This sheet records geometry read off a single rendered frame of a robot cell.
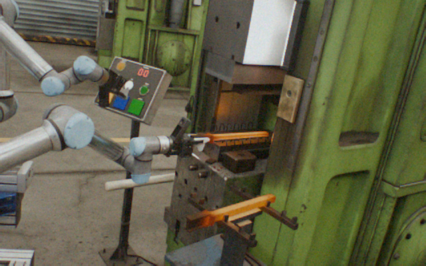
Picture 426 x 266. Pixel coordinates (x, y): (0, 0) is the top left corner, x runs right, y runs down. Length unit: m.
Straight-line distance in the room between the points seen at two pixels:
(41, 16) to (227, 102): 7.72
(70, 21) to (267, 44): 8.06
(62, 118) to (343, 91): 0.98
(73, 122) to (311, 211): 0.97
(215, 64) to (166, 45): 4.78
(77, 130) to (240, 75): 0.71
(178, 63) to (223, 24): 4.89
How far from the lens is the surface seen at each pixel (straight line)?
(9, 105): 2.08
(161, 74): 2.20
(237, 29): 1.78
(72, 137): 1.48
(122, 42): 6.67
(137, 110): 2.18
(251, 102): 2.26
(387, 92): 1.93
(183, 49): 6.71
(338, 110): 1.66
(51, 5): 9.59
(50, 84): 1.77
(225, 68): 1.83
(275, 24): 1.81
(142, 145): 1.72
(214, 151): 1.91
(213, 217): 1.39
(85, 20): 9.70
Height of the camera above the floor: 1.64
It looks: 18 degrees down
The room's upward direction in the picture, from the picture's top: 10 degrees clockwise
